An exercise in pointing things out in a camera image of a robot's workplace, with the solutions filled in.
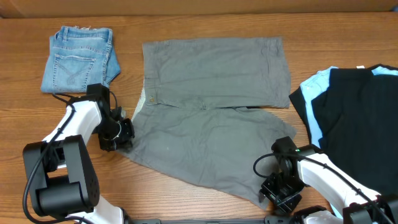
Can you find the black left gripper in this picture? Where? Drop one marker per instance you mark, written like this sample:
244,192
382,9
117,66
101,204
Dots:
125,141

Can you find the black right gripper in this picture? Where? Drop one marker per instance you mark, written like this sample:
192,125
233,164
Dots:
269,193

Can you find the grey cotton shorts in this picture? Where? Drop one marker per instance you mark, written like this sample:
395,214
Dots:
203,116

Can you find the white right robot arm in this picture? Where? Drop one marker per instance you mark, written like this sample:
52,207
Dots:
308,166

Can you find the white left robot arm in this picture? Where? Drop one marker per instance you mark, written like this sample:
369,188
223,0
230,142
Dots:
61,181

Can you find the folded blue denim shorts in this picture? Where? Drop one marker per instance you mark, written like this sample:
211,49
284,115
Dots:
79,57

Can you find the black and blue shirt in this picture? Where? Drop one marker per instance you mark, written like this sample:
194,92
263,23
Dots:
351,114

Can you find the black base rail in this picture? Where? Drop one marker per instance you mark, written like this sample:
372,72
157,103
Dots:
214,221

